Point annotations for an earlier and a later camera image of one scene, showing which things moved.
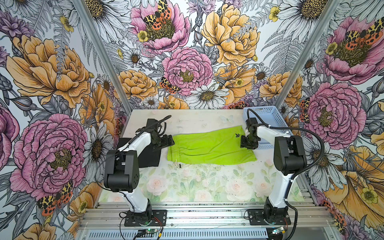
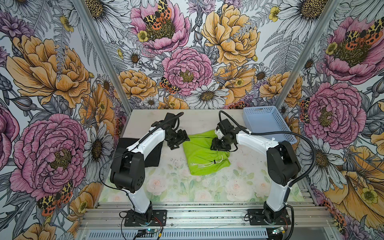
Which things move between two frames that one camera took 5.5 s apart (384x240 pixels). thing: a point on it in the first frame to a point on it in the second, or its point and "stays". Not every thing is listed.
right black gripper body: (251, 141) to (222, 144)
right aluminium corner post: (320, 27) stays
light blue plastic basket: (272, 117) stays
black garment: (147, 157) stays
